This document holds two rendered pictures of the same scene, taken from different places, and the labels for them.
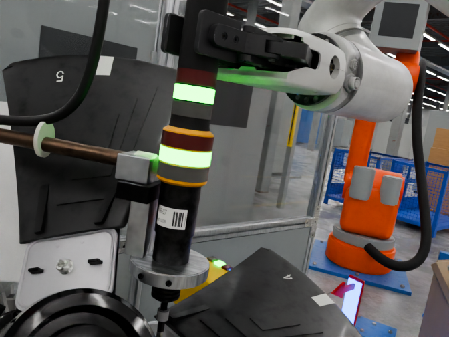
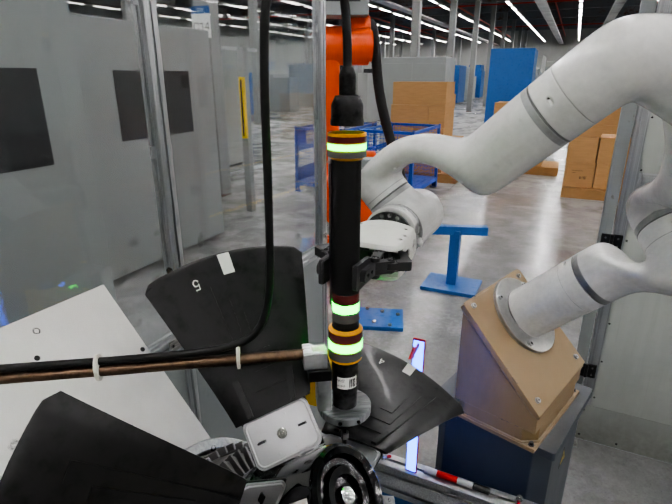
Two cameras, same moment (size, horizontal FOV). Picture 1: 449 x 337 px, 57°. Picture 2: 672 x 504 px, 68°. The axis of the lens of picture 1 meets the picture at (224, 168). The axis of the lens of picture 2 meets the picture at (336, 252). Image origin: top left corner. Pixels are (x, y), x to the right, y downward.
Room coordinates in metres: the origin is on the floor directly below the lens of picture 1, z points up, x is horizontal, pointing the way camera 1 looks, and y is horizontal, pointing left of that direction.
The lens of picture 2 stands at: (-0.17, 0.24, 1.68)
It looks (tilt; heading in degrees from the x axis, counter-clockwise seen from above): 20 degrees down; 340
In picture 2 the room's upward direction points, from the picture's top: straight up
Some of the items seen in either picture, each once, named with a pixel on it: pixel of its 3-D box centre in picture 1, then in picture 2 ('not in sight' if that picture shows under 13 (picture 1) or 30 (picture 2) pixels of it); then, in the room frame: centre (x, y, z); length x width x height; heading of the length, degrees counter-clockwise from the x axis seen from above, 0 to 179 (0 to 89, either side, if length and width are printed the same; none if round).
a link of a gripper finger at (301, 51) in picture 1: (288, 55); (392, 257); (0.37, -0.04, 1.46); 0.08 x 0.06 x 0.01; 13
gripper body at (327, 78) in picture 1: (283, 61); (377, 245); (0.42, -0.04, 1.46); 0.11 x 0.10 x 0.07; 134
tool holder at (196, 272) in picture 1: (165, 216); (337, 379); (0.35, 0.04, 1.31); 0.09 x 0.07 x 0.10; 78
